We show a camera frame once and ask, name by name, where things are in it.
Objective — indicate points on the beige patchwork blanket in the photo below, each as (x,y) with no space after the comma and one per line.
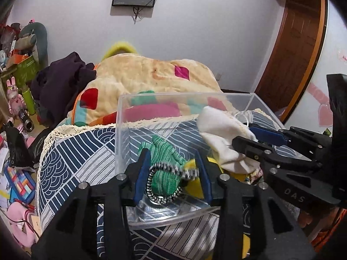
(132,74)

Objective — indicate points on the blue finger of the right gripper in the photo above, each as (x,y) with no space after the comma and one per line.
(268,136)
(253,150)

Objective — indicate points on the yellow sponge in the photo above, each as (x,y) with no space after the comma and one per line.
(194,187)

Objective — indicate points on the white soft cloth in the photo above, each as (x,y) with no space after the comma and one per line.
(218,129)

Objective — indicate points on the dark purple clothing pile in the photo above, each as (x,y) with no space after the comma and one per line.
(56,87)

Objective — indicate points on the blue patterned tablecloth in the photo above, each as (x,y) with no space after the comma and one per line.
(72,233)

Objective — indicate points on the green knitted glove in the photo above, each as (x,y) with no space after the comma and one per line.
(164,183)

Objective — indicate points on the grey plush toy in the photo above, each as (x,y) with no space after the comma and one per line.
(33,37)

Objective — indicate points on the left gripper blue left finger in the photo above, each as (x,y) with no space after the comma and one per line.
(143,164)

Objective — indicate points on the pink rabbit toy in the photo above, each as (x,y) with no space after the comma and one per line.
(15,99)

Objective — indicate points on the wooden door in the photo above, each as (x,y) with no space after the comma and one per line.
(294,55)

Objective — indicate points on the green storage box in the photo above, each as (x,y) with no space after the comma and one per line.
(23,73)

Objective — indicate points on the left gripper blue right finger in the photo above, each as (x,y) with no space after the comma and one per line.
(202,164)

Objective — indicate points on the clear plastic storage box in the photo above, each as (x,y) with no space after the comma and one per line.
(172,116)

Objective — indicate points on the yellow fuzzy pillow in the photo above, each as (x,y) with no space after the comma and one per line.
(120,47)

